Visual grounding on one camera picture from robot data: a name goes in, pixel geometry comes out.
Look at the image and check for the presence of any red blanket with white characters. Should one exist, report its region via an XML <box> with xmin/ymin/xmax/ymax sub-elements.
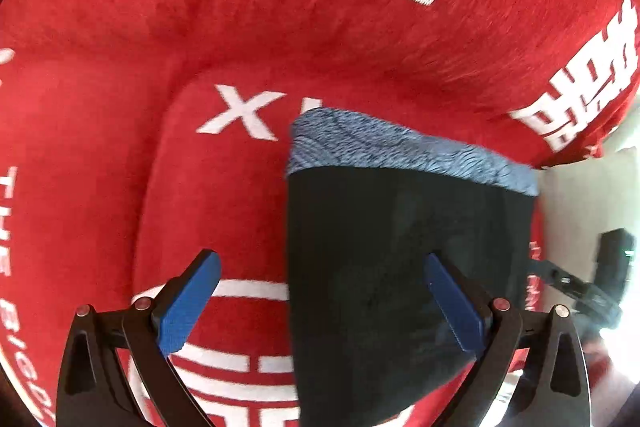
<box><xmin>1</xmin><ymin>0</ymin><xmax>639</xmax><ymax>426</ymax></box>

